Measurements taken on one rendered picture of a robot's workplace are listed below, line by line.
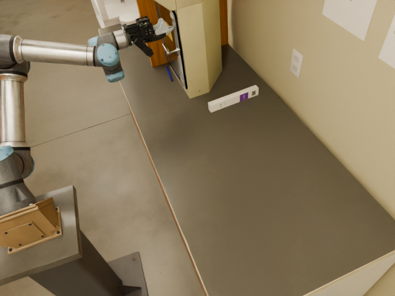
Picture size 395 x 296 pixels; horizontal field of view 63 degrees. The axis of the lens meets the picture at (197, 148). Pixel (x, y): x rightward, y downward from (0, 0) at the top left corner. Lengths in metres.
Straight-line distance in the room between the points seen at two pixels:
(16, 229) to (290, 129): 1.15
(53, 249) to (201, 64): 1.01
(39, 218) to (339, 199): 1.08
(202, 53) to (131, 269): 1.40
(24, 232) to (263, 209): 0.85
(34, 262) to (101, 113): 2.12
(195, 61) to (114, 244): 1.37
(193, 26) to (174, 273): 1.46
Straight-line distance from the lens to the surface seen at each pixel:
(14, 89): 1.44
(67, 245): 1.31
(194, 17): 1.46
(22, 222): 1.26
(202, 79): 1.63
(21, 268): 1.36
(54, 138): 3.20
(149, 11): 1.80
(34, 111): 3.61
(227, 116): 1.55
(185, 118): 1.56
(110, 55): 1.24
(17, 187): 1.26
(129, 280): 2.20
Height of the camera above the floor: 2.01
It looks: 49 degrees down
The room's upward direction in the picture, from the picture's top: 8 degrees counter-clockwise
